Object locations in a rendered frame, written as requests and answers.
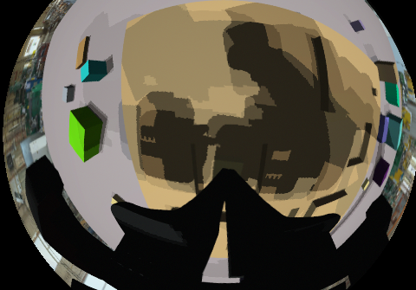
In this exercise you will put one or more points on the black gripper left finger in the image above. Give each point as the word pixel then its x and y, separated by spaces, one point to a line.
pixel 192 228

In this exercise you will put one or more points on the brown flat bar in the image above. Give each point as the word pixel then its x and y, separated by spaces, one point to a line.
pixel 82 53

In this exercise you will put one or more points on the brown rectangular block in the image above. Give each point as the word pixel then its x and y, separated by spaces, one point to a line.
pixel 387 71

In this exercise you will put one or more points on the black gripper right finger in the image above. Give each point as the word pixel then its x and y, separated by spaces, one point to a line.
pixel 255 229

